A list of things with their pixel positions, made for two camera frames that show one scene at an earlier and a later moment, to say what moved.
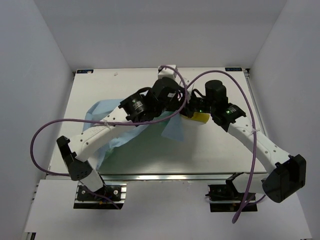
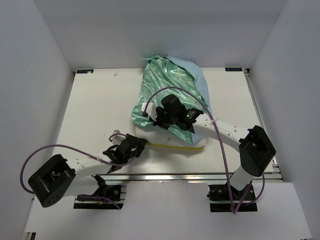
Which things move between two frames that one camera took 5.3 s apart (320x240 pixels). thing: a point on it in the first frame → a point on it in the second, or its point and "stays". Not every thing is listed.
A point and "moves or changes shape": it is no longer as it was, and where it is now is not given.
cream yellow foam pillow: [201, 116] moves or changes shape
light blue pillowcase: [143, 147] moves or changes shape
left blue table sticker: [89, 71] stays
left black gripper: [175, 106] → [140, 146]
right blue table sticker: [233, 69] stays
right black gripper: [189, 113] → [159, 111]
